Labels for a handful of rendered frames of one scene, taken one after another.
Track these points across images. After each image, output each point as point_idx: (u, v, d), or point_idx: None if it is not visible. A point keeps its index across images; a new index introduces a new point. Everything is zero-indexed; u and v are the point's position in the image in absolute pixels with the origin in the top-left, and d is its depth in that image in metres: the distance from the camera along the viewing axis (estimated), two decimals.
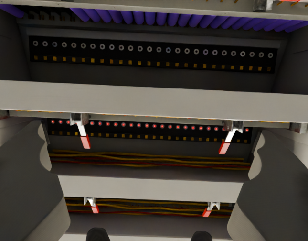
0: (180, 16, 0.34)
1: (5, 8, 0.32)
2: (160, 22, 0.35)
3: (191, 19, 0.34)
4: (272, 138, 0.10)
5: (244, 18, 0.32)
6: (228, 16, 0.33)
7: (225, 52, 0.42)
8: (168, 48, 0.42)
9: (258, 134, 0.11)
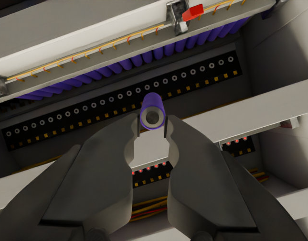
0: (120, 63, 0.34)
1: None
2: (105, 75, 0.35)
3: (132, 61, 0.34)
4: (177, 121, 0.12)
5: (178, 41, 0.31)
6: (164, 45, 0.32)
7: (185, 74, 0.41)
8: (128, 92, 0.42)
9: (165, 120, 0.12)
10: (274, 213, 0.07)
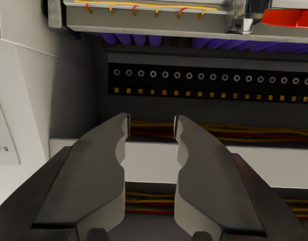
0: None
1: (108, 35, 0.23)
2: (303, 51, 0.26)
3: None
4: (188, 122, 0.12)
5: None
6: None
7: None
8: (284, 78, 0.33)
9: (175, 120, 0.12)
10: (284, 218, 0.06)
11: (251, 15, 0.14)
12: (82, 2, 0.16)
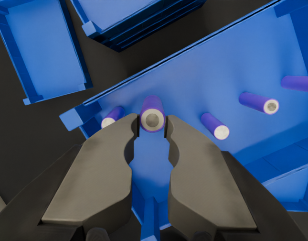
0: None
1: None
2: None
3: None
4: (178, 121, 0.12)
5: None
6: None
7: None
8: None
9: (165, 120, 0.12)
10: (275, 213, 0.07)
11: None
12: None
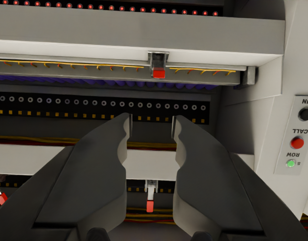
0: None
1: None
2: (88, 82, 0.39)
3: (114, 80, 0.38)
4: (185, 122, 0.12)
5: None
6: None
7: (159, 105, 0.44)
8: (103, 101, 0.43)
9: (174, 120, 0.12)
10: (282, 217, 0.06)
11: None
12: None
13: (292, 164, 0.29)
